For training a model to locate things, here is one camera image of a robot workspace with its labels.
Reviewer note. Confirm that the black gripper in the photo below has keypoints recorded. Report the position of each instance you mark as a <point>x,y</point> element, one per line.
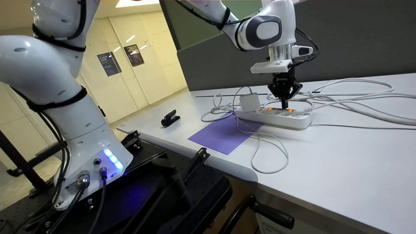
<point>284,86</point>

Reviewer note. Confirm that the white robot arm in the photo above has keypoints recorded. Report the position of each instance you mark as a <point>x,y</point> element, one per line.
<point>43,69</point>

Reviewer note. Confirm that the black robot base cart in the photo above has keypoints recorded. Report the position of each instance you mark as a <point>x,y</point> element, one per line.
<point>162,193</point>

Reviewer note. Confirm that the white power strip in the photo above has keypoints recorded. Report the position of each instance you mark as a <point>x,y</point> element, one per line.
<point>287,119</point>

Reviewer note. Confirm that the white power adapter plug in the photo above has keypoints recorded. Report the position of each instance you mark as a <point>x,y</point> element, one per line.
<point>249,103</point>

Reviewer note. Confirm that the purple paper sheet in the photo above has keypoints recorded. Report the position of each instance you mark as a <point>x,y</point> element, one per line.
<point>225,136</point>

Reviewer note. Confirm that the grey partition panel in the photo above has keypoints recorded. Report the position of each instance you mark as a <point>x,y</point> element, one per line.
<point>355,38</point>

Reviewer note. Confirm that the black clamp handle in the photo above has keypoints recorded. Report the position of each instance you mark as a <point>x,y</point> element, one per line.
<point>253,205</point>

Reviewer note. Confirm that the dark wall poster right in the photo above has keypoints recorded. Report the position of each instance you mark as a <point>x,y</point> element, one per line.
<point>134,55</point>

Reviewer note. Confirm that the dark wall poster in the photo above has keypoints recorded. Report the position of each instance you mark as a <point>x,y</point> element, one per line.
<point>109,64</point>
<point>134,55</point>

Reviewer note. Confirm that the dark wall poster left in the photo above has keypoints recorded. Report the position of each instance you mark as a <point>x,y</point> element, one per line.
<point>109,64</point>

